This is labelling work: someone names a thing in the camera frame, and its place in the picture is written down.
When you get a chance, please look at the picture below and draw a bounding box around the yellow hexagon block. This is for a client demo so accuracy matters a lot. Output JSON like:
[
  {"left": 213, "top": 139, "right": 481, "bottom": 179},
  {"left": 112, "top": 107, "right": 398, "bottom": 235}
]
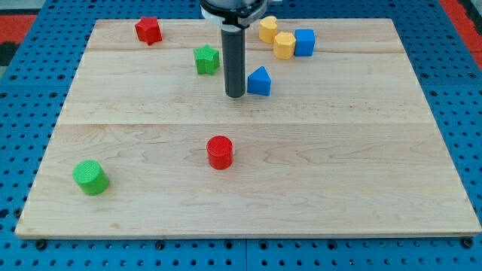
[{"left": 273, "top": 32, "right": 296, "bottom": 59}]

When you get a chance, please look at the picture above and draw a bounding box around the light wooden board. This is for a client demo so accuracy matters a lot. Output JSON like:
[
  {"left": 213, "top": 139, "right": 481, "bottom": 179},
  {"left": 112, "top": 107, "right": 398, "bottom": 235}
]
[{"left": 15, "top": 19, "right": 481, "bottom": 239}]

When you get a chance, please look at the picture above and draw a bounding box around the red star block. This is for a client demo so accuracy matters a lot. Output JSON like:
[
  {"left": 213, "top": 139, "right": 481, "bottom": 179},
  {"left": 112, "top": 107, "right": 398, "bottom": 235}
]
[{"left": 135, "top": 17, "right": 163, "bottom": 46}]

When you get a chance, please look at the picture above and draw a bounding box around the green star block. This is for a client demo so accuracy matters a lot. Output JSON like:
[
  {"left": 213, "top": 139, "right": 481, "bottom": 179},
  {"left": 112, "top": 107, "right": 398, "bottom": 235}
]
[{"left": 194, "top": 44, "right": 220, "bottom": 75}]

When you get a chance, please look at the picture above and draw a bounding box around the blue cube block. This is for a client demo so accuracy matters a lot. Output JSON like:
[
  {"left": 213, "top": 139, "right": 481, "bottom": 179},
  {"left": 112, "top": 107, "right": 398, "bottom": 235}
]
[{"left": 294, "top": 29, "right": 316, "bottom": 56}]

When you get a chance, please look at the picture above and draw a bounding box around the green cylinder block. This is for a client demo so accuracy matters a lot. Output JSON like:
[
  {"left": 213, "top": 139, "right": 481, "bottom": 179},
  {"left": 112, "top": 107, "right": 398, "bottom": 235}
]
[{"left": 72, "top": 160, "right": 109, "bottom": 196}]

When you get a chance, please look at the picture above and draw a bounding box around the yellow heart block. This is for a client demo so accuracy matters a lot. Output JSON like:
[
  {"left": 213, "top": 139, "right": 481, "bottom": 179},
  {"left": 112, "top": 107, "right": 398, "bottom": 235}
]
[{"left": 258, "top": 16, "right": 277, "bottom": 44}]

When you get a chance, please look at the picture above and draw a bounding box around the blue triangle block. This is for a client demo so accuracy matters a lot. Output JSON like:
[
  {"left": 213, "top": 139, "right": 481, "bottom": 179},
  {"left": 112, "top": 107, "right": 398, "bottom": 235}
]
[{"left": 247, "top": 66, "right": 271, "bottom": 96}]

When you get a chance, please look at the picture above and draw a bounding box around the red cylinder block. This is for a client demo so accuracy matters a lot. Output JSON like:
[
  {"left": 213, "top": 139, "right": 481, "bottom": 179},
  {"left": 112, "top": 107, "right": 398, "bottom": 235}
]
[{"left": 206, "top": 135, "right": 233, "bottom": 170}]

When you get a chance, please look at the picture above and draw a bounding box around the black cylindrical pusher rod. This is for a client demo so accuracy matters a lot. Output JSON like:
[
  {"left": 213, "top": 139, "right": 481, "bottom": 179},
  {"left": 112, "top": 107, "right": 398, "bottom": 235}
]
[{"left": 221, "top": 29, "right": 246, "bottom": 98}]

